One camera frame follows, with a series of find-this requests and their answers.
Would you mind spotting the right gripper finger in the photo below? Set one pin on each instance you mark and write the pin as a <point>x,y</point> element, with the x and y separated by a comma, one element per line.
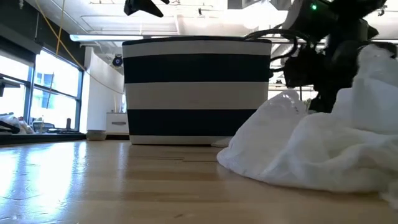
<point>323,101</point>

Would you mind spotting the large white cloth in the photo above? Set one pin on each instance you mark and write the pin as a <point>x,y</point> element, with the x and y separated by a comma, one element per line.
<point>342,149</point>

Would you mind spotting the white shirt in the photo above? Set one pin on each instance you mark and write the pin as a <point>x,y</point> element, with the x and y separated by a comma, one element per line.
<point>273,130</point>

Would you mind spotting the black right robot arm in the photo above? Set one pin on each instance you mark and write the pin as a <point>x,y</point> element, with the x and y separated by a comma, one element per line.
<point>311,18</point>

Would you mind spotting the long ceiling light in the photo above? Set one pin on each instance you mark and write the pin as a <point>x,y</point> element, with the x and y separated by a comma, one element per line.
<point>105,38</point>

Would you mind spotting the navy white striped fabric basket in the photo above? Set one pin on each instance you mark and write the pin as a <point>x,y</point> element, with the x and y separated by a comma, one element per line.
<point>196,68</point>

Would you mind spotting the large glass window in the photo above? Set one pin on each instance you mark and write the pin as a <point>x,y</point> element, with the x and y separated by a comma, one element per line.
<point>56,77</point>

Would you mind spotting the white low cabinet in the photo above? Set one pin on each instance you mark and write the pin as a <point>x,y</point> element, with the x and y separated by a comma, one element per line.
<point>116,123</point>

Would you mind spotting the small round metal tin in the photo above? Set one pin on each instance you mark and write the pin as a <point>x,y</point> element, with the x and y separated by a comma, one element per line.
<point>96,135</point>

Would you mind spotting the dark bottle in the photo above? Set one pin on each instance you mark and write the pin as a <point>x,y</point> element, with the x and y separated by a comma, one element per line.
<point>68,124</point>

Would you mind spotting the round black wall camera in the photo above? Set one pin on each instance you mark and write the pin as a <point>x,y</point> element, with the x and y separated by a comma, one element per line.
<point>117,61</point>

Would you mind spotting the black aluminium frame rails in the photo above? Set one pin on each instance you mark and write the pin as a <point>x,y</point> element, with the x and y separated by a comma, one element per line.
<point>40,138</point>

